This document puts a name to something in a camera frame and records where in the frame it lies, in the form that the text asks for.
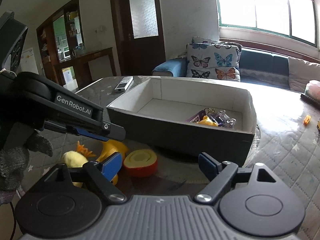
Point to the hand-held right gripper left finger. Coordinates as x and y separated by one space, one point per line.
112 166

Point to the dark wooden door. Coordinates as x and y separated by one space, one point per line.
120 42

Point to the green framed window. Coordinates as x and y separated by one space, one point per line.
262 5

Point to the large butterfly print pillow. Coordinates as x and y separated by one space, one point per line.
212 62

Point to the grey remote control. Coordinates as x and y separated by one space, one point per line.
123 83

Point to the white cushion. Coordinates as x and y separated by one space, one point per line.
302 72

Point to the wooden display cabinet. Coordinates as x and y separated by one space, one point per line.
50 55

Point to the small yellow block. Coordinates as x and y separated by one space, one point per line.
307 120

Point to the red half apple toy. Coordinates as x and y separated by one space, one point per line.
140 168

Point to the grey cardboard box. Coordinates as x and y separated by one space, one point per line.
175 140

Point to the yellow plush chick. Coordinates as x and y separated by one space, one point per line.
72 158

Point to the blue sofa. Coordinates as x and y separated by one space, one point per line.
262 62

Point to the quilted grey star table cover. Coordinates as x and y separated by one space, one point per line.
287 150

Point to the purple candy packet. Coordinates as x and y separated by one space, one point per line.
195 117

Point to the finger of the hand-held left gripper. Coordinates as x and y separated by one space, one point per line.
115 132
87 132

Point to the white wall chart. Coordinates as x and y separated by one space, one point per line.
30 60

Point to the large yellow rubber duck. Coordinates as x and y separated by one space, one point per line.
115 146

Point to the flat butterfly print pillow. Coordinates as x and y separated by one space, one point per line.
207 40

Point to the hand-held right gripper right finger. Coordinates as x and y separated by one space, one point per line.
207 166

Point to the person's left hand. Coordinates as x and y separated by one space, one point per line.
15 165

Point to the small yellow rubber duck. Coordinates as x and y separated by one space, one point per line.
206 123

